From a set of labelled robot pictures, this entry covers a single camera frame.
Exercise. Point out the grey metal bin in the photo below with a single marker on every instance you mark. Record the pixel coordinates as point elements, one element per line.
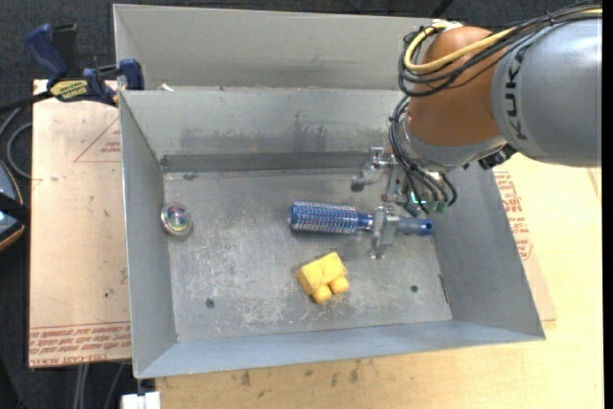
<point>268,292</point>

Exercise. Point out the blue hairbrush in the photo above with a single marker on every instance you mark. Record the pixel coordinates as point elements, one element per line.
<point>325,218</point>

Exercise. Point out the shiny round glass knob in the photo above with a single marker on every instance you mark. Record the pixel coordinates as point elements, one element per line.
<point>176,219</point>

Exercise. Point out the brown cardboard board, red print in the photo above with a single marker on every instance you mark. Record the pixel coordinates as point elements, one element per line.
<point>76,230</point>

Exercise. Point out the yellow toy block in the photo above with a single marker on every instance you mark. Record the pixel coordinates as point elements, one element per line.
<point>322,275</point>

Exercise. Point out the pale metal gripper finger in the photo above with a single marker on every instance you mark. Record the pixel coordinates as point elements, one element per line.
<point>384,230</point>
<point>368,172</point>

